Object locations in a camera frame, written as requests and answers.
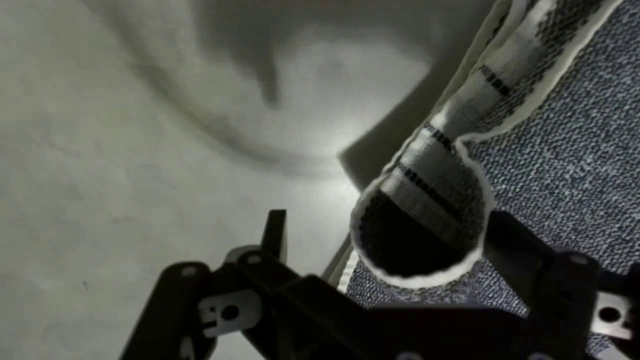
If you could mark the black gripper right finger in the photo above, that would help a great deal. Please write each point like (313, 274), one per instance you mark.
(566, 292)

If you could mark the grey striped towel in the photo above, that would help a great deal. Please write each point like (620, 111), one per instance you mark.
(572, 172)

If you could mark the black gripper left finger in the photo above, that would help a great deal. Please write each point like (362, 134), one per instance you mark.
(266, 300)

